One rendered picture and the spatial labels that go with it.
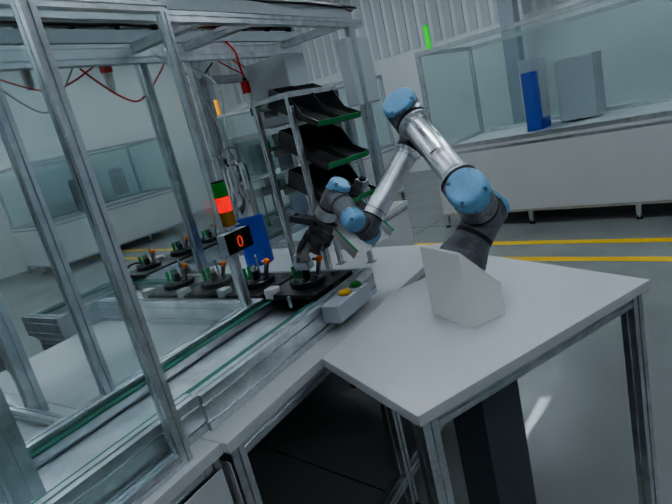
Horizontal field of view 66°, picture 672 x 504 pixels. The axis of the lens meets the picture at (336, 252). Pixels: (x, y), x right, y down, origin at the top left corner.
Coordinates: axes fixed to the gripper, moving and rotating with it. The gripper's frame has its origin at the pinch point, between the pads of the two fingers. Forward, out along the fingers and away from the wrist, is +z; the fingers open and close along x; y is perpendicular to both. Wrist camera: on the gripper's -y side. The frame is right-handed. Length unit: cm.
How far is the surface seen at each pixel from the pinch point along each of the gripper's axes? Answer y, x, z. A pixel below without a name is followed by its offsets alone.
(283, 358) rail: 25.8, -41.5, 1.2
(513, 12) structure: -162, 763, -41
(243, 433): 35, -70, -1
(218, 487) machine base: 39, -79, 7
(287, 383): 33, -49, 0
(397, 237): -8, 160, 62
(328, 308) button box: 24.3, -19.1, -5.3
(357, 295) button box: 27.6, -6.9, -7.2
